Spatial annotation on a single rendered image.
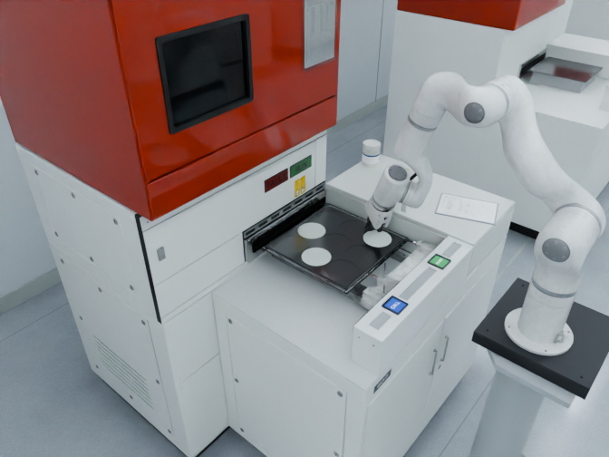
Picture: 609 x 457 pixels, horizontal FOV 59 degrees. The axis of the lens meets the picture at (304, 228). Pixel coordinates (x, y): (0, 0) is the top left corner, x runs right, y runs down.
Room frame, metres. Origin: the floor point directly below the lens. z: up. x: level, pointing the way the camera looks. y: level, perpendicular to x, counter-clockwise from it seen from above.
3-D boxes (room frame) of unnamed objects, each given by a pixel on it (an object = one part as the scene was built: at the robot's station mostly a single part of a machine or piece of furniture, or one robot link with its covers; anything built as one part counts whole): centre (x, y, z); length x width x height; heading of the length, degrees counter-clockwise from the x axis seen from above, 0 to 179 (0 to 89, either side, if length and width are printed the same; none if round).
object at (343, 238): (1.52, -0.11, 0.90); 0.34 x 0.34 x 0.01; 50
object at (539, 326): (1.13, -0.69, 0.95); 0.19 x 0.19 x 0.18
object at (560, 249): (1.11, -0.67, 1.17); 0.19 x 0.12 x 0.24; 139
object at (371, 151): (1.98, -0.27, 1.01); 0.07 x 0.07 x 0.10
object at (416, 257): (1.36, -0.32, 0.87); 0.36 x 0.08 x 0.03; 140
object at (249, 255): (1.64, 0.06, 0.89); 0.44 x 0.02 x 0.10; 140
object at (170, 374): (1.73, 0.45, 0.41); 0.82 x 0.71 x 0.82; 140
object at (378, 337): (1.23, -0.35, 0.89); 0.55 x 0.09 x 0.14; 140
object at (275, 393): (1.51, -0.24, 0.41); 0.97 x 0.64 x 0.82; 140
